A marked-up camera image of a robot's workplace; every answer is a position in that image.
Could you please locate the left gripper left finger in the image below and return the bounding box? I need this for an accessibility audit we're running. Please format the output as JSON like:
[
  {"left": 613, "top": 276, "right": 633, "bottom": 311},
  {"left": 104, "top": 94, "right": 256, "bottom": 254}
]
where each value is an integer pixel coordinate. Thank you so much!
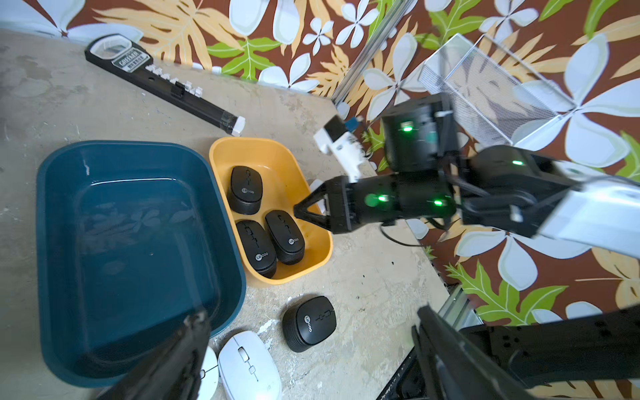
[{"left": 98, "top": 309, "right": 211, "bottom": 399}]

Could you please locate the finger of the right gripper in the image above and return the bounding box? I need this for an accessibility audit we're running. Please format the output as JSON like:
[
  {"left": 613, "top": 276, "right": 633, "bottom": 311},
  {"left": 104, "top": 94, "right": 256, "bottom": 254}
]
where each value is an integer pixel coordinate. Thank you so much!
[{"left": 293, "top": 181, "right": 330, "bottom": 231}]

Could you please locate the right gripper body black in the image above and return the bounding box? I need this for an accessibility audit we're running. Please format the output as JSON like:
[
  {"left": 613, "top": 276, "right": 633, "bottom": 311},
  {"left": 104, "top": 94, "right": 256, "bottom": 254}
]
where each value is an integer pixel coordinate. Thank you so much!
[{"left": 323, "top": 174, "right": 400, "bottom": 234}]

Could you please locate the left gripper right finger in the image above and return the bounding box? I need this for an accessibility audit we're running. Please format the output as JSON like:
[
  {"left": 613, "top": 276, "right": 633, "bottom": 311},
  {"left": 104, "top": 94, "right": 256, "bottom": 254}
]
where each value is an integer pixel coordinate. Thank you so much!
[{"left": 412, "top": 306, "right": 530, "bottom": 399}]

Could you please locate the yellow plastic storage box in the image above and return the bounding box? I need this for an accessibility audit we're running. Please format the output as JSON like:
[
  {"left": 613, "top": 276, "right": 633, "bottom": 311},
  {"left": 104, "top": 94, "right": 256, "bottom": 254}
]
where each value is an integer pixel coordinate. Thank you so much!
[{"left": 208, "top": 137, "right": 333, "bottom": 288}]

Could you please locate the black mouse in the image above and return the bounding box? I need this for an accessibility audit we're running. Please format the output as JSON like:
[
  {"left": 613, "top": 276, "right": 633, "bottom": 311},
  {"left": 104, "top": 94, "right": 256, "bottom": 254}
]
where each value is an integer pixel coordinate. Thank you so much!
[
  {"left": 282, "top": 296, "right": 337, "bottom": 353},
  {"left": 228, "top": 166, "right": 263, "bottom": 215},
  {"left": 236, "top": 220, "right": 277, "bottom": 278},
  {"left": 265, "top": 209, "right": 305, "bottom": 265}
]

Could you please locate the teal plastic storage box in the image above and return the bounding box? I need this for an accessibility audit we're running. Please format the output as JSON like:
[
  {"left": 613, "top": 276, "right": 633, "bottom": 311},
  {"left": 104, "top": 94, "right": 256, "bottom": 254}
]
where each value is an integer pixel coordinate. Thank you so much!
[{"left": 36, "top": 141, "right": 247, "bottom": 388}]

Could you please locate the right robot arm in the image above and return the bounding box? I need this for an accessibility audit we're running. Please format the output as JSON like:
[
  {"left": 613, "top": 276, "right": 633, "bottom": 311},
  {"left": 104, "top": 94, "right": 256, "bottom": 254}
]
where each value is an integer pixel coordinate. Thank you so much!
[{"left": 293, "top": 93, "right": 639, "bottom": 258}]

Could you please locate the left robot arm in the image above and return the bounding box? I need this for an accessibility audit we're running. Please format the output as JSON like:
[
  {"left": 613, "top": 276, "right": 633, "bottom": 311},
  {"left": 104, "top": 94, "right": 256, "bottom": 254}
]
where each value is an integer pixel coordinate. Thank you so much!
[{"left": 100, "top": 306, "right": 639, "bottom": 399}]

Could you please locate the white mouse centre left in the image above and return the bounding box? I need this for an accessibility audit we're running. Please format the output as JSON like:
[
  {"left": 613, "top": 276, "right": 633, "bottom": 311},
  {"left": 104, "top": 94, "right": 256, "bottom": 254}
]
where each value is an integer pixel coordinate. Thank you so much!
[{"left": 197, "top": 347, "right": 219, "bottom": 400}]

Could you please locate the white mouse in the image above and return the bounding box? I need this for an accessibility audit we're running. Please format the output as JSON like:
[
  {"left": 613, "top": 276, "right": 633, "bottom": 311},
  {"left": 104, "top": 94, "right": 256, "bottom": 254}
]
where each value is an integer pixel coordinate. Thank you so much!
[
  {"left": 197, "top": 347, "right": 219, "bottom": 400},
  {"left": 218, "top": 331, "right": 283, "bottom": 400}
]

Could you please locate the black lint roller stick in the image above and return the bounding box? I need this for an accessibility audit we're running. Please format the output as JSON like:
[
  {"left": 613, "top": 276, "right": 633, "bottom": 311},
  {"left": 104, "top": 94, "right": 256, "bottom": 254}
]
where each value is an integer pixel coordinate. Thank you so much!
[{"left": 84, "top": 34, "right": 246, "bottom": 137}]

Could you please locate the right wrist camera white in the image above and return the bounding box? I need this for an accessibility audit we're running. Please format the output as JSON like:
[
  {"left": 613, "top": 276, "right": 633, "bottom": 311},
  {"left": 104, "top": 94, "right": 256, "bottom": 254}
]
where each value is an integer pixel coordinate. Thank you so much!
[{"left": 313, "top": 115, "right": 368, "bottom": 183}]

